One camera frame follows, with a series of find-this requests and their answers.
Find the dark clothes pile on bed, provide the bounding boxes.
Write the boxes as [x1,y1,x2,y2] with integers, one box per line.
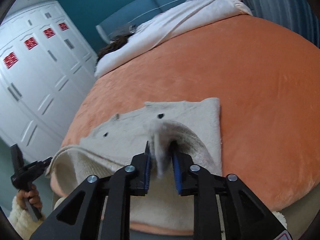
[97,25,137,62]

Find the white folded duvet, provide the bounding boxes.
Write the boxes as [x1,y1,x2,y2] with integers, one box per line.
[94,0,252,79]

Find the cream fleece sleeve left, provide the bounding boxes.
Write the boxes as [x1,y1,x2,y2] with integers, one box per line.
[8,196,46,240]

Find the orange plush bed blanket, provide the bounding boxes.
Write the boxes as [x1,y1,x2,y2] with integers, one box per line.
[62,15,319,239]

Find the person's left hand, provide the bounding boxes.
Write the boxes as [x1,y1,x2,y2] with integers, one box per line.
[16,184,43,211]

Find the blue upholstered headboard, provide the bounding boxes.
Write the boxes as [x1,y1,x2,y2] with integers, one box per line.
[96,0,188,43]

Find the white wardrobe with red stickers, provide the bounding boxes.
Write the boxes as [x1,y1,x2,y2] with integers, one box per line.
[1,1,97,162]

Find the blue-grey window curtain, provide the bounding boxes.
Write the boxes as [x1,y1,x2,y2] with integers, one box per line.
[243,0,319,47]

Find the beige knit sweater black hearts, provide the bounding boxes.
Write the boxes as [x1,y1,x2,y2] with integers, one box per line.
[47,98,222,233]

